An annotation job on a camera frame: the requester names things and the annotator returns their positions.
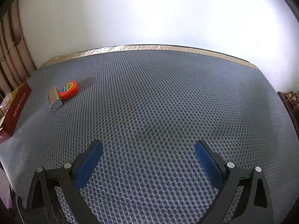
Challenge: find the gold shiny box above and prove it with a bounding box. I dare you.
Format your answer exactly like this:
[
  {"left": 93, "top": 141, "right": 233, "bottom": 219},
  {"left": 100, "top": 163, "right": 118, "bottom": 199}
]
[{"left": 48, "top": 86, "right": 63, "bottom": 111}]

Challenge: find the beige patterned curtain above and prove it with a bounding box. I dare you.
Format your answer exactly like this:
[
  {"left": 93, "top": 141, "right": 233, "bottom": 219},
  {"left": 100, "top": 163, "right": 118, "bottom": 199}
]
[{"left": 0, "top": 0, "right": 36, "bottom": 95}]

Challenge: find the beige tablecloth edge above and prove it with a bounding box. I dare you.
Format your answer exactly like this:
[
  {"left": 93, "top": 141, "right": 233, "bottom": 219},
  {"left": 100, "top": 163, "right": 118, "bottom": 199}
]
[{"left": 40, "top": 45, "right": 258, "bottom": 69}]

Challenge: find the grey honeycomb mat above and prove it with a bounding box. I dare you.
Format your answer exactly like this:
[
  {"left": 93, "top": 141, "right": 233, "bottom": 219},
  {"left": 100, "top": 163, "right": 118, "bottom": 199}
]
[{"left": 1, "top": 51, "right": 298, "bottom": 223}]

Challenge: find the clear plastic box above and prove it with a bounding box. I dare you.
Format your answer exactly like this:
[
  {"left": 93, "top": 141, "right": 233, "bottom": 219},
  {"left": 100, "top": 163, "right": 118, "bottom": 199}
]
[{"left": 0, "top": 93, "right": 13, "bottom": 115}]

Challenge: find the orange eraser with stripes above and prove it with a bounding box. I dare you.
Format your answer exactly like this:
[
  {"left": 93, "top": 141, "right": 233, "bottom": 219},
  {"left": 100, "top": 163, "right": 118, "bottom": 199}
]
[{"left": 59, "top": 80, "right": 79, "bottom": 101}]

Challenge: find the gold red-rimmed tray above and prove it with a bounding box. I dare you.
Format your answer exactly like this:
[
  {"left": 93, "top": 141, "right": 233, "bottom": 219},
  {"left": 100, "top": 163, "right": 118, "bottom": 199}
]
[{"left": 0, "top": 82, "right": 31, "bottom": 143}]

